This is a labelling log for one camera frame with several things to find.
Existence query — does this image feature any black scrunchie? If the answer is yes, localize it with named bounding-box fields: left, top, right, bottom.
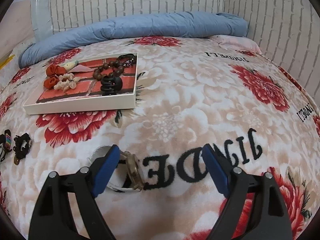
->
left=13, top=133, right=32, bottom=165

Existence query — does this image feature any white strap wristwatch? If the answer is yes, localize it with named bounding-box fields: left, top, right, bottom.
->
left=89, top=145, right=144, bottom=197

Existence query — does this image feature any rainbow black claw clip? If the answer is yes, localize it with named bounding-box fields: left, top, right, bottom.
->
left=0, top=129, right=12, bottom=162

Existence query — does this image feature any cream fluffy scrunchie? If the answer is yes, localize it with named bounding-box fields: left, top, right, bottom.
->
left=53, top=73, right=81, bottom=92

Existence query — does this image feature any black claw hair clip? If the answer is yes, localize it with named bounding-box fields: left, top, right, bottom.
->
left=100, top=76, right=123, bottom=96

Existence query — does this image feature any rust orange scrunchie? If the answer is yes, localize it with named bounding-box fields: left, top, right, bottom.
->
left=43, top=64, right=66, bottom=89

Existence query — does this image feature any brown wooden bead bracelet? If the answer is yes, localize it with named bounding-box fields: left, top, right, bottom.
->
left=92, top=57, right=126, bottom=82

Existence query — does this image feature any white tray brick pattern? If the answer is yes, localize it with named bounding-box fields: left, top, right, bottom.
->
left=23, top=52, right=138, bottom=115

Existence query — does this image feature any floral plush bed blanket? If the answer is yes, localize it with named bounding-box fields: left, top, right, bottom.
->
left=1, top=37, right=319, bottom=239

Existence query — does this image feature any cream oval hair clip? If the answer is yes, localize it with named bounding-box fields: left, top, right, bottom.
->
left=61, top=61, right=78, bottom=72

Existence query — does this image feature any white brick pattern headboard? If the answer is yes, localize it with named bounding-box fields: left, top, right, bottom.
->
left=48, top=0, right=319, bottom=101

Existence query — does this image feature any blue folded quilt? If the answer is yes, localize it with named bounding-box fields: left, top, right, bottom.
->
left=18, top=11, right=248, bottom=69

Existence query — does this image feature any clear plastic sheet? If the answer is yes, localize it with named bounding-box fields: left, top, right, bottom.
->
left=30, top=0, right=53, bottom=42

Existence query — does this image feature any yellow edged bed frame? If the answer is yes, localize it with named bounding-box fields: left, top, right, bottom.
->
left=0, top=54, right=15, bottom=69

